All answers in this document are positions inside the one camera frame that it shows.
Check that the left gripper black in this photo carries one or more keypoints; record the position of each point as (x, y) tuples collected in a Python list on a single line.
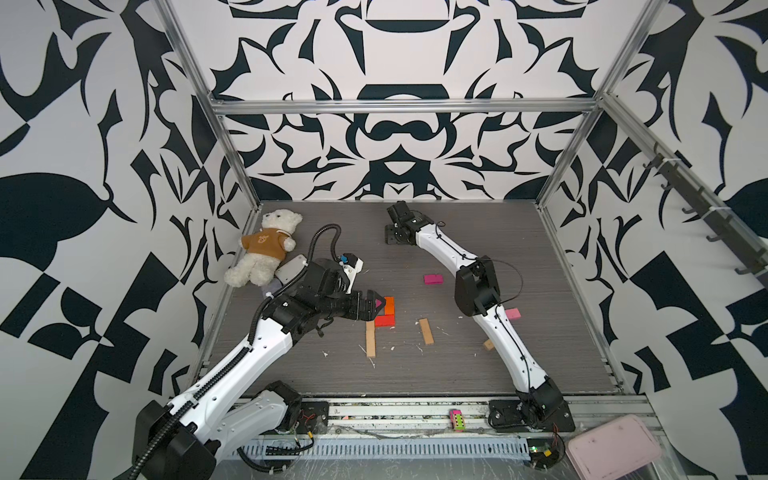
[(367, 310)]

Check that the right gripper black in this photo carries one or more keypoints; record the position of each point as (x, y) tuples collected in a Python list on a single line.
[(388, 233)]

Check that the orange block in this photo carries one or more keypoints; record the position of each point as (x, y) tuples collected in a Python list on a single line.
[(389, 306)]

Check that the red block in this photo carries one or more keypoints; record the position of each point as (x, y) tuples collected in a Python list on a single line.
[(385, 321)]

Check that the magenta block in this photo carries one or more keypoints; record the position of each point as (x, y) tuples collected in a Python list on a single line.
[(433, 279)]

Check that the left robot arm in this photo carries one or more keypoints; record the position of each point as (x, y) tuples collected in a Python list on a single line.
[(187, 437)]

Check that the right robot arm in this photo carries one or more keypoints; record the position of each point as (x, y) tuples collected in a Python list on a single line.
[(540, 404)]

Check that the white rectangular case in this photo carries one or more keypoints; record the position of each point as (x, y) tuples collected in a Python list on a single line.
[(291, 269)]

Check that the grey cylindrical pouch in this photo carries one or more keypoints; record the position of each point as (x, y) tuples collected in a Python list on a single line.
[(271, 288)]

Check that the white teddy bear brown shirt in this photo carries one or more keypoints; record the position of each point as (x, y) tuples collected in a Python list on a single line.
[(265, 250)]

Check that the green circuit board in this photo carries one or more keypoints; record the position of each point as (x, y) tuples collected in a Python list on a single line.
[(544, 454)]

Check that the pink tray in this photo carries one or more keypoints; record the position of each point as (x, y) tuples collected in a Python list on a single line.
[(613, 450)]

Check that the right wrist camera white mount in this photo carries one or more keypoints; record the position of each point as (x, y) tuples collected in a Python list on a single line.
[(400, 213)]

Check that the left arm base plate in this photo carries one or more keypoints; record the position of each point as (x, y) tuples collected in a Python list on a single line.
[(309, 417)]

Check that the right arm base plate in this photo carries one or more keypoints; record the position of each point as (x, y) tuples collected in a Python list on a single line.
[(510, 416)]

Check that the white cable duct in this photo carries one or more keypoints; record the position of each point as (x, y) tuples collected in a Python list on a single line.
[(515, 449)]

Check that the wall hook rail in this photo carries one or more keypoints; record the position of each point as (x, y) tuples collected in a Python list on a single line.
[(702, 203)]

